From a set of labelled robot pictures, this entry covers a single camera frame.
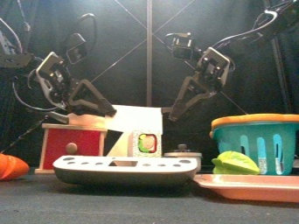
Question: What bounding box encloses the white toy sushi roll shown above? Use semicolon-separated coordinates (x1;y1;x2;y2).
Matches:
131;130;160;158

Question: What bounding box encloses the white toy cube box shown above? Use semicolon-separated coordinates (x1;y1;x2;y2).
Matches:
103;104;164;158

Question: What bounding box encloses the white box with orange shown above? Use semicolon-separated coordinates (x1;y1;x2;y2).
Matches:
33;122;108;175

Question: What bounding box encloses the teal basket with orange rim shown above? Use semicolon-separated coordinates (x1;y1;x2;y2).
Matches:
210;113;299;176

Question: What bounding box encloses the green star fruit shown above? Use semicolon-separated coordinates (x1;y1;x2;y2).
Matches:
210;150;260;176

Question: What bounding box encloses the white grey toy appliance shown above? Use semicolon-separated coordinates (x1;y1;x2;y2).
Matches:
51;154;200;186

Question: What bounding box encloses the orange toy carrot piece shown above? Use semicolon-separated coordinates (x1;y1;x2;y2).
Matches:
0;153;32;181

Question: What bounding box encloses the pink plastic tray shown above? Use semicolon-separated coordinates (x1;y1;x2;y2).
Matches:
192;173;299;204

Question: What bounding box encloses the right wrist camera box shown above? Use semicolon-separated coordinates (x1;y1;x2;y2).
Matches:
164;31;196;61

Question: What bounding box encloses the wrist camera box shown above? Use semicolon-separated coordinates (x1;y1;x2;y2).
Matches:
63;32;90;65
164;31;196;61

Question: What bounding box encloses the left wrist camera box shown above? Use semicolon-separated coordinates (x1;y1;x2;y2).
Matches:
63;32;90;65

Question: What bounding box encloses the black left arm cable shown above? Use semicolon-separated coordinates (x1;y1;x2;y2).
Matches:
11;68;54;113

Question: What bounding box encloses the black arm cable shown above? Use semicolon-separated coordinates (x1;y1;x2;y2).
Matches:
11;68;54;113
210;9;279;50

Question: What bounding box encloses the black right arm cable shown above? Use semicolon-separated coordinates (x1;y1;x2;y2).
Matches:
210;9;279;50

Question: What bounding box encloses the vertical metal frame pole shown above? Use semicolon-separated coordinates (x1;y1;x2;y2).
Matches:
146;0;154;108

